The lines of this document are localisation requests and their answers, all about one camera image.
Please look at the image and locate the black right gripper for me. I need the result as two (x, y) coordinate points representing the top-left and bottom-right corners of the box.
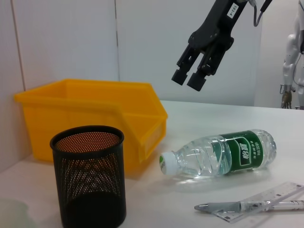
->
(171, 0), (252, 92)

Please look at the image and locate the clear water bottle green label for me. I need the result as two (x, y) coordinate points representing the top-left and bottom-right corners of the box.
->
(159, 129), (277, 178)

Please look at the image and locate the clear silver ballpoint pen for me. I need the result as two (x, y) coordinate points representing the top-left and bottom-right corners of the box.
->
(194, 200), (304, 212)

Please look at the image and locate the clear plastic ruler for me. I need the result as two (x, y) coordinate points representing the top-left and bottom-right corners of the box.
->
(210, 181), (304, 224)

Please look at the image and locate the black mesh pen holder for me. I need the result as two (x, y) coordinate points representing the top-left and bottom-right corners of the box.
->
(49, 125), (128, 227)

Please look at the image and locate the translucent green wavy fruit plate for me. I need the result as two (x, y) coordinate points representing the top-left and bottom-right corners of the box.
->
(0, 198), (38, 228)

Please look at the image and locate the white humanoid robot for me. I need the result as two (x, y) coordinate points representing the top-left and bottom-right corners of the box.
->
(280, 0), (304, 110)

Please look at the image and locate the yellow plastic storage bin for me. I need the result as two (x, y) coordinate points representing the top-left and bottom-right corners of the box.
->
(13, 78), (169, 178)

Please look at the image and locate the right gripper cable with plug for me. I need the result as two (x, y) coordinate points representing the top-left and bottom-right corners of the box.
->
(248, 0), (273, 27)

